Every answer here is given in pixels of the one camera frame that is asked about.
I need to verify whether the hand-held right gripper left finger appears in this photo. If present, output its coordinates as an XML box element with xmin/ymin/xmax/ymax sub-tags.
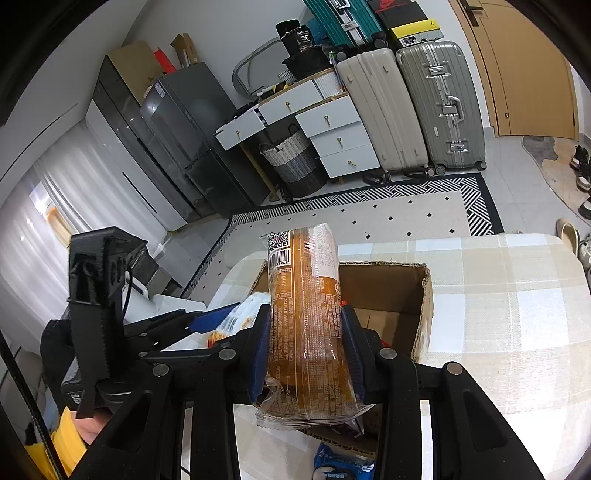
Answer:
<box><xmin>69</xmin><ymin>305</ymin><xmax>273</xmax><ymax>480</ymax></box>

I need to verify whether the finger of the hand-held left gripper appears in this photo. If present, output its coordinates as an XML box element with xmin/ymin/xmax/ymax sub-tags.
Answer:
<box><xmin>137</xmin><ymin>333</ymin><xmax>241</xmax><ymax>365</ymax></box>
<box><xmin>122</xmin><ymin>302</ymin><xmax>243</xmax><ymax>340</ymax></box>

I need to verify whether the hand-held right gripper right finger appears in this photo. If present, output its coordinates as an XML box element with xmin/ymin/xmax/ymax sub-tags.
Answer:
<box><xmin>341</xmin><ymin>305</ymin><xmax>548</xmax><ymax>480</ymax></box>

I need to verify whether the red noodle snack packet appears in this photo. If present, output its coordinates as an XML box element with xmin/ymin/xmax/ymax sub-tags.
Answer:
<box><xmin>210</xmin><ymin>292</ymin><xmax>265</xmax><ymax>348</ymax></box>

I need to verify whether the orange bread packet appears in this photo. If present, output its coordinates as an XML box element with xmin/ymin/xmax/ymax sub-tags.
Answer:
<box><xmin>255</xmin><ymin>223</ymin><xmax>377</xmax><ymax>430</ymax></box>

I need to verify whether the brown cardboard box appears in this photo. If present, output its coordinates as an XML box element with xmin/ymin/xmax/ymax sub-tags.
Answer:
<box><xmin>249</xmin><ymin>259</ymin><xmax>435</xmax><ymax>457</ymax></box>

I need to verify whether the person's left forearm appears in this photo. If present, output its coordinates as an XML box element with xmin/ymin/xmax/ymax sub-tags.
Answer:
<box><xmin>48</xmin><ymin>406</ymin><xmax>112</xmax><ymax>478</ymax></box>

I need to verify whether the person's left hand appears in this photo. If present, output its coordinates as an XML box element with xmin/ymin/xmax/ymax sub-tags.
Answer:
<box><xmin>41</xmin><ymin>318</ymin><xmax>77</xmax><ymax>406</ymax></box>

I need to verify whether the purple snack bag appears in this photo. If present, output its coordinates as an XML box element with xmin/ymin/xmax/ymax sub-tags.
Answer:
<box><xmin>330</xmin><ymin>413</ymin><xmax>368</xmax><ymax>439</ymax></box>

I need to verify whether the blue cookie packet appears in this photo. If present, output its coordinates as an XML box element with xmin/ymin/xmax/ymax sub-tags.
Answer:
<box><xmin>313</xmin><ymin>442</ymin><xmax>378</xmax><ymax>480</ymax></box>

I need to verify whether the white curtain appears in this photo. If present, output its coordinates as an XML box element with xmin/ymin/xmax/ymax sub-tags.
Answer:
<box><xmin>0</xmin><ymin>152</ymin><xmax>162</xmax><ymax>333</ymax></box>

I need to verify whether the checked tablecloth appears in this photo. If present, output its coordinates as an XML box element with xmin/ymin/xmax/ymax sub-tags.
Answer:
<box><xmin>180</xmin><ymin>233</ymin><xmax>591</xmax><ymax>480</ymax></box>

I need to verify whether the black and white patterned rug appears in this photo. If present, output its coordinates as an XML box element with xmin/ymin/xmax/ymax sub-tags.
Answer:
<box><xmin>180</xmin><ymin>173</ymin><xmax>506</xmax><ymax>301</ymax></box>

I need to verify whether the woven laundry basket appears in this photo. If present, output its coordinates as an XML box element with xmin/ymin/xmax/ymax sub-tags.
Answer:
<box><xmin>259</xmin><ymin>124</ymin><xmax>328</xmax><ymax>197</ymax></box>

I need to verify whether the grey refrigerator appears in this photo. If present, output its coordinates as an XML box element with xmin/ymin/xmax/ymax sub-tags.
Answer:
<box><xmin>139</xmin><ymin>62</ymin><xmax>260</xmax><ymax>219</ymax></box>

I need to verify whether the dark glass cabinet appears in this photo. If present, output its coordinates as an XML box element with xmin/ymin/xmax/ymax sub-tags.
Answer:
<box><xmin>85</xmin><ymin>55</ymin><xmax>195</xmax><ymax>232</ymax></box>

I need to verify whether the white drawer cabinet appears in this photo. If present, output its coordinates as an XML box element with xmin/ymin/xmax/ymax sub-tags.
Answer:
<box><xmin>215</xmin><ymin>69</ymin><xmax>382</xmax><ymax>183</ymax></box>

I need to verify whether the beige slipper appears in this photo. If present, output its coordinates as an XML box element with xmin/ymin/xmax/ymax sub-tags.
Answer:
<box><xmin>555</xmin><ymin>218</ymin><xmax>581</xmax><ymax>256</ymax></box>

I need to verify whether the flat cardboard sheet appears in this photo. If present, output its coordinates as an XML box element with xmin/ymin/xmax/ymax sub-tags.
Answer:
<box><xmin>108</xmin><ymin>41</ymin><xmax>158</xmax><ymax>106</ymax></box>

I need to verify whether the beige suitcase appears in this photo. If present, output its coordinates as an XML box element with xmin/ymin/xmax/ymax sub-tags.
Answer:
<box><xmin>336</xmin><ymin>48</ymin><xmax>430</xmax><ymax>172</ymax></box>

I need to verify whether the silver suitcase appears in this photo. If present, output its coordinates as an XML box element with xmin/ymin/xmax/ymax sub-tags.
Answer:
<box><xmin>396</xmin><ymin>41</ymin><xmax>488</xmax><ymax>176</ymax></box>

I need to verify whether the black hat box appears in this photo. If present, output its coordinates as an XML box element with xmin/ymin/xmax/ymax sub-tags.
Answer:
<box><xmin>276</xmin><ymin>18</ymin><xmax>334</xmax><ymax>78</ymax></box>

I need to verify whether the grey doormat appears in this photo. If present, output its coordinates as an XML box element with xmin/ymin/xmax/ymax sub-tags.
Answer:
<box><xmin>522</xmin><ymin>134</ymin><xmax>591</xmax><ymax>214</ymax></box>

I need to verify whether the black and white sneaker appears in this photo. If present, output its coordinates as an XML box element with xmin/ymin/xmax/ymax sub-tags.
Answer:
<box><xmin>569</xmin><ymin>145</ymin><xmax>591</xmax><ymax>192</ymax></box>

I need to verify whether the teal suitcase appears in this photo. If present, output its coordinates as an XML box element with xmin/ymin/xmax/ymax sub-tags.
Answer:
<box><xmin>302</xmin><ymin>0</ymin><xmax>386</xmax><ymax>47</ymax></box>

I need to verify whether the black and yellow shoe box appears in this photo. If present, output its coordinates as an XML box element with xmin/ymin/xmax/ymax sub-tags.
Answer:
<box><xmin>367</xmin><ymin>0</ymin><xmax>444</xmax><ymax>48</ymax></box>

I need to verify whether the wooden door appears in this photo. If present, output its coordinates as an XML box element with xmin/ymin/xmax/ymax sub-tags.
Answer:
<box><xmin>450</xmin><ymin>0</ymin><xmax>580</xmax><ymax>139</ymax></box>

